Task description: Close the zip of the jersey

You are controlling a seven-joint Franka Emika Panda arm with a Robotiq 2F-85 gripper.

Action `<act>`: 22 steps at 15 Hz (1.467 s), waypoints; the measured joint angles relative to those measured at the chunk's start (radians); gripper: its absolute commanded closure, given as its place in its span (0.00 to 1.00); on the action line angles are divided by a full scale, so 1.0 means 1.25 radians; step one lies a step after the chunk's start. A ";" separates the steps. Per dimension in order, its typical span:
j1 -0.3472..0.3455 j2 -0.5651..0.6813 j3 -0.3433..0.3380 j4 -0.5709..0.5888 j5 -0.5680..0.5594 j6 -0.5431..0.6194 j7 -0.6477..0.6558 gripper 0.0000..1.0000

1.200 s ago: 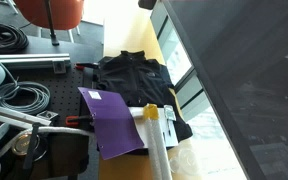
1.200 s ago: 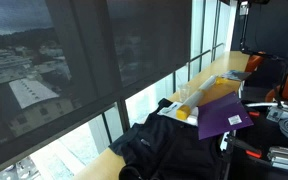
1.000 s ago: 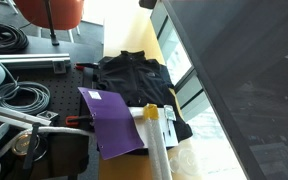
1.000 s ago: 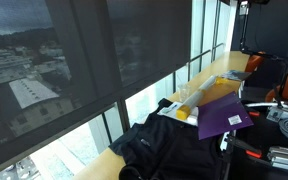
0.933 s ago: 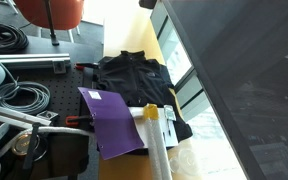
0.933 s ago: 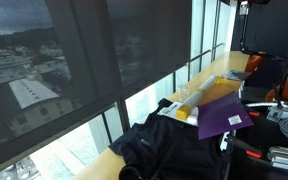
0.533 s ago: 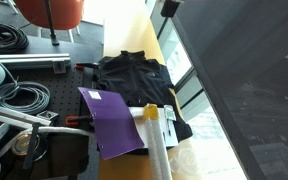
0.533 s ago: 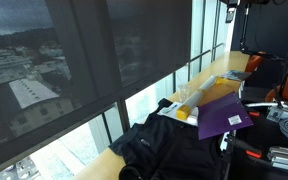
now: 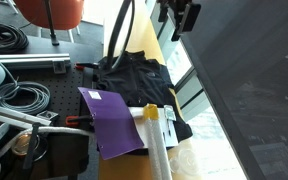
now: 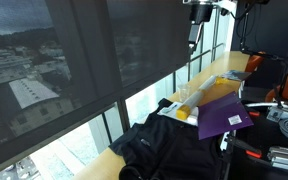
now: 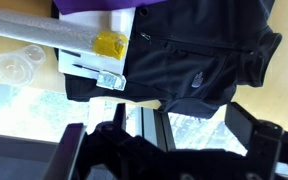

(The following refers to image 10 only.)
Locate black zip jersey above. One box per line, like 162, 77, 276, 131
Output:
108, 98, 226, 180

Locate dark roller window blind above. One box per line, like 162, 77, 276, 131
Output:
0, 0, 124, 154
106, 0, 192, 88

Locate silver metal rail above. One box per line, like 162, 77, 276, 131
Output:
245, 101, 288, 117

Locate dark printed brochure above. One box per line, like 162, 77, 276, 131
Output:
221, 69, 252, 83

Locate clear plastic cup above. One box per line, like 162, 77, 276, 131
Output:
177, 83, 192, 103

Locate white tube with yellow caps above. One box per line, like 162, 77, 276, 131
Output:
175, 75, 231, 121

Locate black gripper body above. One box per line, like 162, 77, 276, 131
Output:
189, 3, 215, 24

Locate small orange clamp handle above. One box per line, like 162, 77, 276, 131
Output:
248, 110, 261, 118

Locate black clamp with orange handle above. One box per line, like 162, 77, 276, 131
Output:
223, 133, 264, 160

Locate purple plastic folder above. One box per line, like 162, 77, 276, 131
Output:
197, 91, 255, 141

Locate black camera stand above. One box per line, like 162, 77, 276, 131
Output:
239, 13, 288, 109

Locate aluminium extrusion profile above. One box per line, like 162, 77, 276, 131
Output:
266, 145, 288, 175

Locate silver mounting bracket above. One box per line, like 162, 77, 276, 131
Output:
266, 107, 286, 123

